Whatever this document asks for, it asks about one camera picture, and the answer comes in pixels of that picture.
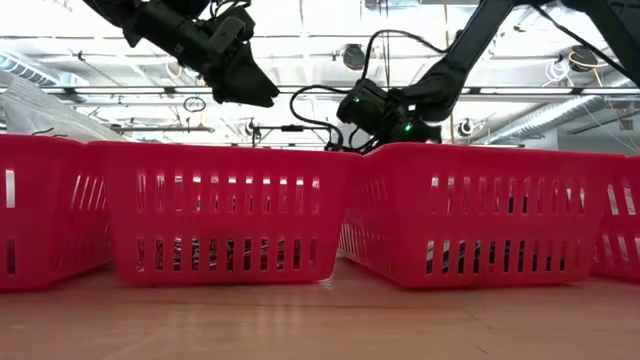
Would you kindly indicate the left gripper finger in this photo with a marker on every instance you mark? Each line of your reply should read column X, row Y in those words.
column 255, row 82
column 224, row 90

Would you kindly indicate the clear bag of cotton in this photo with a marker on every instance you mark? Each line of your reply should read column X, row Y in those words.
column 45, row 112

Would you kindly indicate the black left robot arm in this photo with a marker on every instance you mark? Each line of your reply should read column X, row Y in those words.
column 160, row 27

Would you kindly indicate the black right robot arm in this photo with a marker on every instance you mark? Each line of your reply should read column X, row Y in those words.
column 470, row 55

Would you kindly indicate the black gantry stand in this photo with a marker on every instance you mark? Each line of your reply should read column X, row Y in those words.
column 292, row 128

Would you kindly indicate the red slotted plastic basket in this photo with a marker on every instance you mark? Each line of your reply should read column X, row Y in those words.
column 475, row 160
column 620, row 167
column 45, row 155
column 225, row 157

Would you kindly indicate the short ceiling light strip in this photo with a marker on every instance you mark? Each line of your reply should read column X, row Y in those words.
column 495, row 146

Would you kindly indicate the long ceiling light strip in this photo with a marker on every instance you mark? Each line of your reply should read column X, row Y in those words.
column 525, row 91

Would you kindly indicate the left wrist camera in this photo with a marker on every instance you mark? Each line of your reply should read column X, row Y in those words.
column 226, row 34

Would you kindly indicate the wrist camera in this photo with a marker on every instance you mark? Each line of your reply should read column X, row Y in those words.
column 226, row 34
column 362, row 107

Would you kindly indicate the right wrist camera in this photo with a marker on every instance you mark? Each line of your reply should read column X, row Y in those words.
column 362, row 107

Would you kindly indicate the dark horizontal pipe rail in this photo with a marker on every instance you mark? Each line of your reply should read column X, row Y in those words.
column 165, row 129

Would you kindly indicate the silver ventilation duct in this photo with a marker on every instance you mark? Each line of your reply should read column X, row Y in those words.
column 550, row 117
column 35, row 70

